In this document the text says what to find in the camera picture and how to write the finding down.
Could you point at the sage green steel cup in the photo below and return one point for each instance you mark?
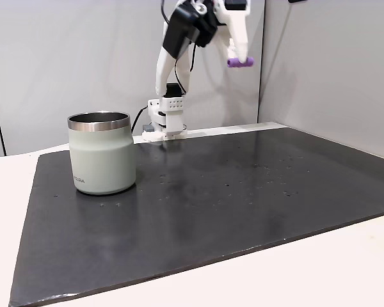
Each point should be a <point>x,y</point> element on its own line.
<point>102,156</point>

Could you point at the black table mat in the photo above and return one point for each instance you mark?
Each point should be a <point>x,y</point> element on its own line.
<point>192,224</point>

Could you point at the black camera box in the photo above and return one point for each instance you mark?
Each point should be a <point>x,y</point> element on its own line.
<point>182,28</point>

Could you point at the black wall fixture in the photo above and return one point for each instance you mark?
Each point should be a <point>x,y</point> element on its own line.
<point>297,1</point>

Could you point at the purple pen grip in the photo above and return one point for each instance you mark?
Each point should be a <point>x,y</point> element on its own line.
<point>250,62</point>

